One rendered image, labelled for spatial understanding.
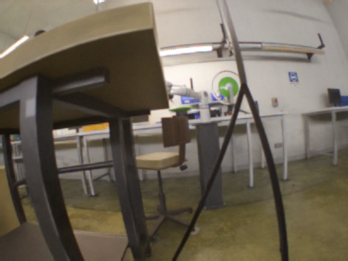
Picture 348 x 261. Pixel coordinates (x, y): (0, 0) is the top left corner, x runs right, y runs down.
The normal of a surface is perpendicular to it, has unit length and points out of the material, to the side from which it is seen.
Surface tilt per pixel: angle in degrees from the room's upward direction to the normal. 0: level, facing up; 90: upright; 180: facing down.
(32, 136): 90
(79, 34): 90
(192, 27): 90
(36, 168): 90
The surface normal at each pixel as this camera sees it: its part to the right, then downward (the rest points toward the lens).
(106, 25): 0.00, -0.01
